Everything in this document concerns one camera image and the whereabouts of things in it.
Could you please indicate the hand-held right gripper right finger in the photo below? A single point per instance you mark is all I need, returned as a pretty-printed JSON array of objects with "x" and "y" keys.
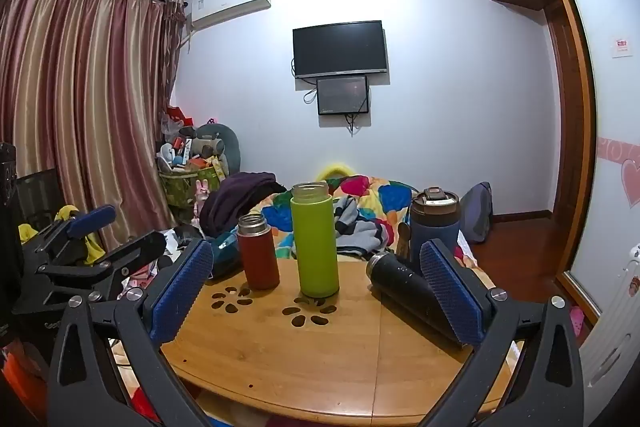
[{"x": 450, "y": 293}]

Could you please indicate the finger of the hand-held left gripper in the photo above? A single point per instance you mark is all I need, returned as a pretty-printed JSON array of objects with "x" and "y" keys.
[
  {"x": 127, "y": 252},
  {"x": 91, "y": 219}
]

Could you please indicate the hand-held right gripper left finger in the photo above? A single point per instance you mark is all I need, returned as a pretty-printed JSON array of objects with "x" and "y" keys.
[{"x": 180, "y": 293}]

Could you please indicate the red cup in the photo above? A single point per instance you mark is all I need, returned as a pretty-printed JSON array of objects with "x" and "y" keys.
[{"x": 258, "y": 257}]

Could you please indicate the green cup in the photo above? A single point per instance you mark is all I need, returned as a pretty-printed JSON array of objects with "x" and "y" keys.
[{"x": 315, "y": 247}]

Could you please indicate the yellow cloth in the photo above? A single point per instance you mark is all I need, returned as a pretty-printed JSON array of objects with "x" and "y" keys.
[{"x": 67, "y": 213}]

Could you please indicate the black mesh chair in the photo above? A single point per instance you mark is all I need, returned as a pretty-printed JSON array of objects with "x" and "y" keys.
[{"x": 37, "y": 187}]

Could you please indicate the black bottle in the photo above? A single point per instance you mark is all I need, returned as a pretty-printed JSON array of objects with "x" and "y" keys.
[{"x": 400, "y": 283}]

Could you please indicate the teal bag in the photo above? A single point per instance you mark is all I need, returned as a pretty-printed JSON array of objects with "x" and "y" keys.
[{"x": 225, "y": 253}]

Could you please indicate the blue tumbler with lid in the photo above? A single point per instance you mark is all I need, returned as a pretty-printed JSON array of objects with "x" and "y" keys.
[{"x": 433, "y": 232}]

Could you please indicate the brown wooden piece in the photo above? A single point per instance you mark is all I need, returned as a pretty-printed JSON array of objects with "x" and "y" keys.
[{"x": 403, "y": 239}]

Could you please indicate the grey backpack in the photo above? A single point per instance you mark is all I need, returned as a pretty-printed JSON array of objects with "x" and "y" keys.
[{"x": 476, "y": 212}]

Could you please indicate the green basket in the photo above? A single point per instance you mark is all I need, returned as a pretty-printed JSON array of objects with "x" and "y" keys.
[{"x": 182, "y": 187}]

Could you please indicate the pink bunny toy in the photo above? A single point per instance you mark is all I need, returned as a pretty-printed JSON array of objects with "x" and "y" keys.
[{"x": 201, "y": 197}]

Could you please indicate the dark purple cloth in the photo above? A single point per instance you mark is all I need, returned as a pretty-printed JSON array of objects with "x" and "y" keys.
[{"x": 235, "y": 203}]

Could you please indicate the colourful patterned blanket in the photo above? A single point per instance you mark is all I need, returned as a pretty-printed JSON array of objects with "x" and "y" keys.
[{"x": 382, "y": 202}]

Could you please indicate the grey striped cloth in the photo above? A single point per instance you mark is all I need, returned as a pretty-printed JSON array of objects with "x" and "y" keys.
[{"x": 356, "y": 227}]

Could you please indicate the pink slipper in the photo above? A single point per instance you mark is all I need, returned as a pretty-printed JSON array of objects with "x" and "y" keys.
[{"x": 576, "y": 321}]

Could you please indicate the red bag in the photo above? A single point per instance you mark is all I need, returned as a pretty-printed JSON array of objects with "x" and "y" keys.
[{"x": 177, "y": 116}]

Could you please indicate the striped pink curtain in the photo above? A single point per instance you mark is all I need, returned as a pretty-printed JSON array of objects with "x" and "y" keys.
[{"x": 75, "y": 82}]

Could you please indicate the grey plush cushion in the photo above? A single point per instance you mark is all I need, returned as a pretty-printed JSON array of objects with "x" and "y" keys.
[{"x": 225, "y": 147}]

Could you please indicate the orange bag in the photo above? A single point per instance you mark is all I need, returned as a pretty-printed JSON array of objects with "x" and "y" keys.
[{"x": 22, "y": 377}]

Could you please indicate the pink heart sticker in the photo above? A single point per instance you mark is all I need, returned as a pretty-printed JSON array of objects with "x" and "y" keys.
[{"x": 631, "y": 182}]

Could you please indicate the frosted sliding door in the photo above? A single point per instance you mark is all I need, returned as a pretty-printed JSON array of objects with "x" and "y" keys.
[{"x": 615, "y": 117}]

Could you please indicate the white air conditioner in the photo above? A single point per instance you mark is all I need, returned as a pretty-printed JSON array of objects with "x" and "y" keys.
[{"x": 227, "y": 4}]

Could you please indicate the small black wall monitor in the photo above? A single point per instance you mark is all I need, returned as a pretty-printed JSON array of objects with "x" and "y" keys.
[{"x": 343, "y": 95}]

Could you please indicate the black wall television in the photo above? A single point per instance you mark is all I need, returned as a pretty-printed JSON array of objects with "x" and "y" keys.
[{"x": 340, "y": 49}]

